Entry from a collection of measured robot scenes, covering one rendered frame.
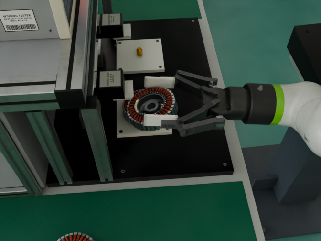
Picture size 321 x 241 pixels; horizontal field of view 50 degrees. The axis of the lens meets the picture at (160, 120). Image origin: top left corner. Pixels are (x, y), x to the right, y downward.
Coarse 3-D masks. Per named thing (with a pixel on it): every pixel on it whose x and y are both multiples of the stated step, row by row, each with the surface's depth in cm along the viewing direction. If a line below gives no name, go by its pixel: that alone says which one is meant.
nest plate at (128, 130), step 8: (120, 104) 100; (120, 112) 98; (120, 120) 96; (120, 128) 94; (128, 128) 94; (136, 128) 94; (168, 128) 94; (120, 136) 94; (128, 136) 94; (136, 136) 94
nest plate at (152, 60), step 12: (120, 48) 114; (132, 48) 114; (144, 48) 114; (156, 48) 114; (120, 60) 111; (132, 60) 111; (144, 60) 111; (156, 60) 111; (132, 72) 108; (144, 72) 109
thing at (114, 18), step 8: (104, 16) 102; (112, 16) 102; (120, 16) 102; (104, 24) 100; (112, 24) 100; (120, 24) 100; (128, 24) 106; (104, 32) 101; (112, 32) 101; (120, 32) 101; (128, 32) 104
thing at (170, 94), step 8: (152, 88) 80; (160, 88) 79; (136, 96) 80; (144, 96) 80; (152, 96) 80; (160, 96) 78; (168, 96) 77; (128, 104) 80; (136, 104) 78; (144, 104) 81; (152, 104) 79; (168, 104) 75; (176, 104) 77; (128, 112) 78; (136, 112) 77; (152, 112) 77; (160, 112) 75; (168, 112) 74; (176, 112) 77; (136, 120) 75; (144, 128) 75; (152, 128) 75; (160, 128) 76
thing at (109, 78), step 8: (104, 72) 88; (112, 72) 88; (120, 72) 88; (96, 80) 89; (104, 80) 86; (112, 80) 86; (120, 80) 86; (128, 80) 92; (96, 88) 88; (104, 88) 85; (112, 88) 85; (120, 88) 85; (128, 88) 90; (104, 96) 86; (112, 96) 87; (120, 96) 87; (128, 96) 88
